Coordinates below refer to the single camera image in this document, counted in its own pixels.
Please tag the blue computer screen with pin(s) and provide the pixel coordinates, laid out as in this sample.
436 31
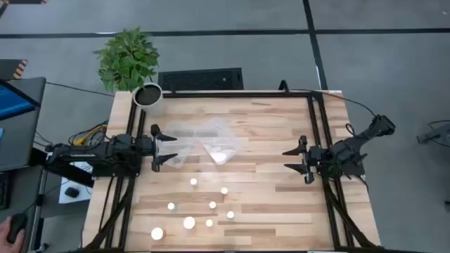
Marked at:
12 103

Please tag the black computer mouse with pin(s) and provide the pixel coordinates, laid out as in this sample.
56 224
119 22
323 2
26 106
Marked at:
72 192
17 226

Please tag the grey stand base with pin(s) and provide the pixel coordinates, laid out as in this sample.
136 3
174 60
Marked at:
436 135

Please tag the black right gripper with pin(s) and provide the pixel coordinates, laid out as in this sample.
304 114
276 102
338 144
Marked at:
318 157

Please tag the black perforated box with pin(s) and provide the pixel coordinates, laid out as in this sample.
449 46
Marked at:
200 79

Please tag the small pink pill bottle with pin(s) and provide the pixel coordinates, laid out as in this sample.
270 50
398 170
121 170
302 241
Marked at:
212 205

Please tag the white plant pot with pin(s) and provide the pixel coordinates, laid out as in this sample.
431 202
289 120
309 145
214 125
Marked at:
148 96

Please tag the small orange pill bottle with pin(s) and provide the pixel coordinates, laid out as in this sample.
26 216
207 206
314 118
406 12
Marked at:
209 222

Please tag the person's hand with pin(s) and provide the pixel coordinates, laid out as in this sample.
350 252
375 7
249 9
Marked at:
4 237

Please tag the orange bottle with mixed pills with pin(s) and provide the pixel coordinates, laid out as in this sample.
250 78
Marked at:
224 190

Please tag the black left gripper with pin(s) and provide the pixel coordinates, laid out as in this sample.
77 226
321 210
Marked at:
146 147

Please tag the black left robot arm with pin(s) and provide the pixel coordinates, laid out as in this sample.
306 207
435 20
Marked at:
88 154

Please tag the green leafy plant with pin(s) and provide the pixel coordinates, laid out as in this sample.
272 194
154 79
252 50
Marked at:
126 59

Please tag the black mat with striped edge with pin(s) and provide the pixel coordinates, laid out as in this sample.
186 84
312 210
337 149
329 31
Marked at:
12 68
21 1

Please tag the clear plastic bin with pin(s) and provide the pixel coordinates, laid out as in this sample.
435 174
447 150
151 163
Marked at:
225 144
183 140

